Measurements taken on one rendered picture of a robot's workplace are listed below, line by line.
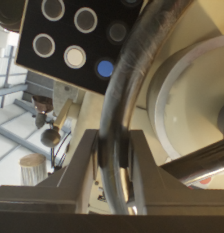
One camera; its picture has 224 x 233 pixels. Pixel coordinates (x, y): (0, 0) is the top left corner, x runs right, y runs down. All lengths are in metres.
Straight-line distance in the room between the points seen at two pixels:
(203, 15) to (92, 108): 0.28
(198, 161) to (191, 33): 0.27
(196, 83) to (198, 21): 0.16
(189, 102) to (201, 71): 0.04
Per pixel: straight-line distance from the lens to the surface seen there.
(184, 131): 0.27
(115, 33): 0.24
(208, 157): 0.18
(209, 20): 0.40
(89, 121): 0.38
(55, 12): 0.26
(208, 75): 0.27
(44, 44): 0.26
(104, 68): 0.24
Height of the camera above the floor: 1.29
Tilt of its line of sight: 16 degrees up
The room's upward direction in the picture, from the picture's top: 159 degrees counter-clockwise
